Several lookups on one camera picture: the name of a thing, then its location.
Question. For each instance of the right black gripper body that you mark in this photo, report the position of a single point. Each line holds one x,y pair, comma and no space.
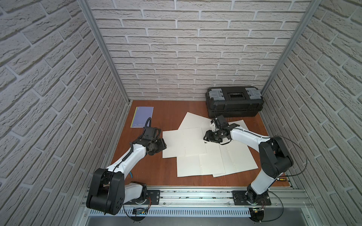
214,136

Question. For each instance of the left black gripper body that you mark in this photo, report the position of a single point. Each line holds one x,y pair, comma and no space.
160,144

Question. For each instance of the purple cover notebook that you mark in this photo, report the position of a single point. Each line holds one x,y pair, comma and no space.
141,114

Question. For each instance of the yellow cover notebook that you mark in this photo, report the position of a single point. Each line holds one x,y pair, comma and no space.
185,142

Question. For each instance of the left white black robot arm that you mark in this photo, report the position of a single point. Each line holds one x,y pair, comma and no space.
108,191

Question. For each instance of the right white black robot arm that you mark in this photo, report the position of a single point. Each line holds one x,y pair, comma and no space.
275,158

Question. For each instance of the open notebook right rear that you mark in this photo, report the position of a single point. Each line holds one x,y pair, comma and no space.
241,123

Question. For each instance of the open notebook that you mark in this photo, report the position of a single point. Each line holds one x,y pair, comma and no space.
236,157
210,163
241,123

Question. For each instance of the open notebook front right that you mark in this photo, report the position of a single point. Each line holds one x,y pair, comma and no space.
236,157

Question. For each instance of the open notebook front centre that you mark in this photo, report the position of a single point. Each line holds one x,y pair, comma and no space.
210,163

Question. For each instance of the open notebook rear angled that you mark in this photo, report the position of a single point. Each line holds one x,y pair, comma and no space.
192,121

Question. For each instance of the black plastic toolbox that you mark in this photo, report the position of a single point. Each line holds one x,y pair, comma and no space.
237,101

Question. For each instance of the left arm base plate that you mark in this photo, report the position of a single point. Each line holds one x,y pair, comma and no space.
153,195

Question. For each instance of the aluminium mounting rail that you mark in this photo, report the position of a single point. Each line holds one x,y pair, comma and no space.
215,197

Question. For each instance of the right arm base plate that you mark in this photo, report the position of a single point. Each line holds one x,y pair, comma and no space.
240,197

